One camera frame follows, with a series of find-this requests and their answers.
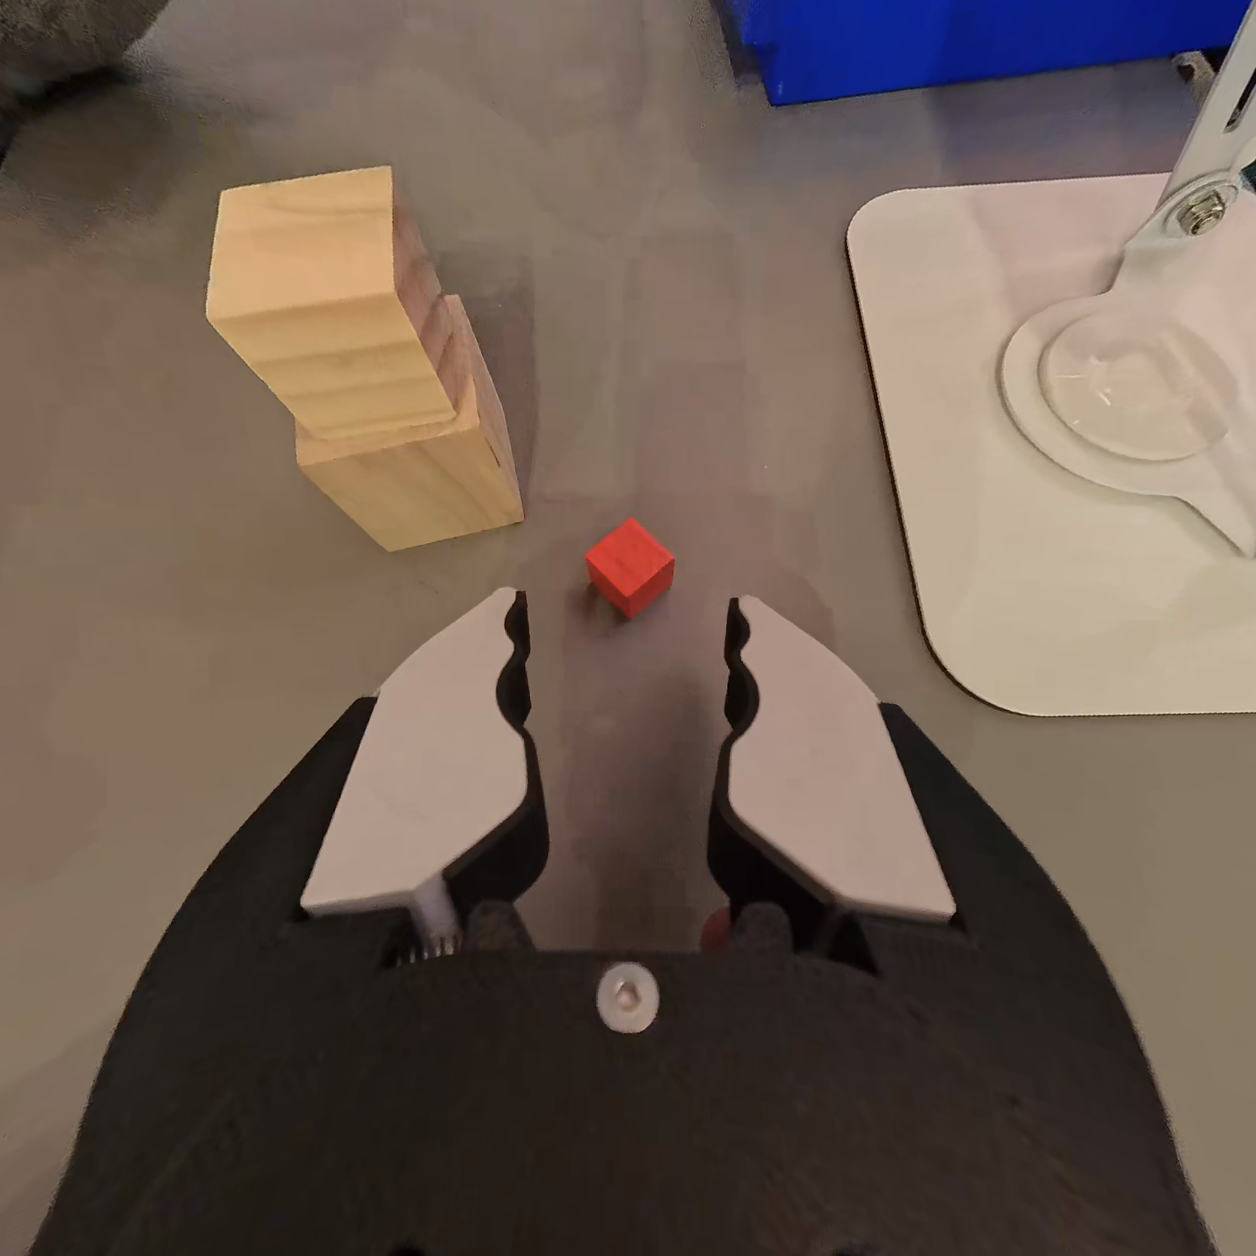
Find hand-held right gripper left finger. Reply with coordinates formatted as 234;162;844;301
299;587;550;956

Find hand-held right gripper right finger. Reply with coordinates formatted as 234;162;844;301
705;594;957;960

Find small red cube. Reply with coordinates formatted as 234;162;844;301
586;518;677;621

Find plain wooden cube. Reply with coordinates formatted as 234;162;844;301
205;165;462;436
294;293;526;554

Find white stand base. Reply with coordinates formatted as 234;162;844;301
844;174;1256;718

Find blue plastic bin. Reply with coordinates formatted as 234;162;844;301
720;0;1256;108

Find clear round stand mount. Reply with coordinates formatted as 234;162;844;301
999;293;1256;560

